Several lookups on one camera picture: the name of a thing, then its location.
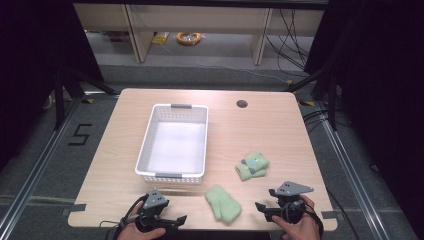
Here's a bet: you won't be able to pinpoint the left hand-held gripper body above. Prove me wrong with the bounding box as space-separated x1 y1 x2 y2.
134 187 172 234

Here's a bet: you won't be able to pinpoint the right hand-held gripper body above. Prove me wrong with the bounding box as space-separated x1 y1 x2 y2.
274 180 315 225

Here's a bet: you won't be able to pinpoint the green patterned sock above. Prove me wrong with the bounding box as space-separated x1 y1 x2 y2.
234 151 271 182

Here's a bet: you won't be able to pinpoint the plain green sock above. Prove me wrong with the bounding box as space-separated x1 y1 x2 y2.
204 184 243 225

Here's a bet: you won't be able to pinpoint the white plastic basket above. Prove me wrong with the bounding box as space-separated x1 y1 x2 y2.
134 103 210 185

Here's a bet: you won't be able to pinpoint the person's right hand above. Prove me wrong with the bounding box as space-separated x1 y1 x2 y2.
271 194 323 240

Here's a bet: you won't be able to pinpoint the person's left hand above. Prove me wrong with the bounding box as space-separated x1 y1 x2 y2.
116 201 167 240

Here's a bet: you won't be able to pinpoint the black curtain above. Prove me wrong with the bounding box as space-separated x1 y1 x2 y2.
0 0 105 171
303 0 424 231

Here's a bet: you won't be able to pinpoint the yellow packet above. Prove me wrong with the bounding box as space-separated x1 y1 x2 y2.
151 31 171 46

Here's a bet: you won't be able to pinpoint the light wooden shelf unit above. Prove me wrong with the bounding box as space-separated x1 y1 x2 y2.
73 3 327 66

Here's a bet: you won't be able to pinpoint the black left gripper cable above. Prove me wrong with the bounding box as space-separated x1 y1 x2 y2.
99 195 148 240

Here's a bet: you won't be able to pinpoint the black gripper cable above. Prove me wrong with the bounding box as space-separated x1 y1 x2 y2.
281 196 325 238
99 195 148 240

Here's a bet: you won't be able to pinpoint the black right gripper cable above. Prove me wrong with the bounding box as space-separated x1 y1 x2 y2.
281 196 325 238

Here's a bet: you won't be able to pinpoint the aluminium floor rail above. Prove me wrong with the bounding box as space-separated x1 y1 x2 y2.
0 95 84 240
314 99 392 240

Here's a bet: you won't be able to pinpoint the black floor cables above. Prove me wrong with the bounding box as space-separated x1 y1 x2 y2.
301 108 334 136

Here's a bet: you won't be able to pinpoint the black metal frame stand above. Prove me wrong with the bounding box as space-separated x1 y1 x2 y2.
52 65 120 132
283 65 338 132

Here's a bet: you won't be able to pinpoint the white floor cable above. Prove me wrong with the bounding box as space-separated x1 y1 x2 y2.
159 42 292 85

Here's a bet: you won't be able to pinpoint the black hanging cables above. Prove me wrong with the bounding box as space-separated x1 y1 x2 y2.
264 7 312 72

